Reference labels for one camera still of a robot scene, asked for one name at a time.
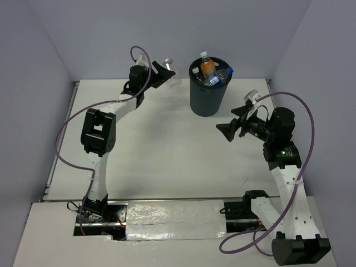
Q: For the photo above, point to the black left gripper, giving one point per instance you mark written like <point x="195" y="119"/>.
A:
<point x="163" y="75"/>

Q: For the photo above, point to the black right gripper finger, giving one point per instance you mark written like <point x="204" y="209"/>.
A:
<point x="241" y="111"/>
<point x="229" y="129"/>

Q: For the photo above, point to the green label clear bottle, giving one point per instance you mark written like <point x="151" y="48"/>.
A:
<point x="197" y="75"/>

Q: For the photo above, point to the Pepsi label clear bottle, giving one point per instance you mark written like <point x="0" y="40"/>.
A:
<point x="220" y="77"/>

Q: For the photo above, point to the orange label juice bottle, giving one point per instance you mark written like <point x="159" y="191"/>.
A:
<point x="207" y="65"/>

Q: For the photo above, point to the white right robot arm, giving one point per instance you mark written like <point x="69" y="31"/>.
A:
<point x="297" y="239"/>

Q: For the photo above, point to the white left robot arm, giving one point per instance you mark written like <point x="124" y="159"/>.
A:
<point x="98" y="135"/>

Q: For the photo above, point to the dark grey plastic bin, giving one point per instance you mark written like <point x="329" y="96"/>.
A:
<point x="205" y="101"/>

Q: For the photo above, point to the silver foil covered panel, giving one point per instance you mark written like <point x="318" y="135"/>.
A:
<point x="175" y="220"/>

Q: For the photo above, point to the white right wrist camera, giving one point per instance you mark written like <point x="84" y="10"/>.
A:
<point x="251" y="100"/>

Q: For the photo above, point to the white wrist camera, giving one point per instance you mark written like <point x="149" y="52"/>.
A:
<point x="142" y="60"/>
<point x="251" y="100"/>

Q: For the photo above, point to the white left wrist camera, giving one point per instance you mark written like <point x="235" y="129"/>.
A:
<point x="142" y="60"/>

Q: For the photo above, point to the metal base rail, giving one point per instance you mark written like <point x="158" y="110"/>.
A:
<point x="114" y="226"/>

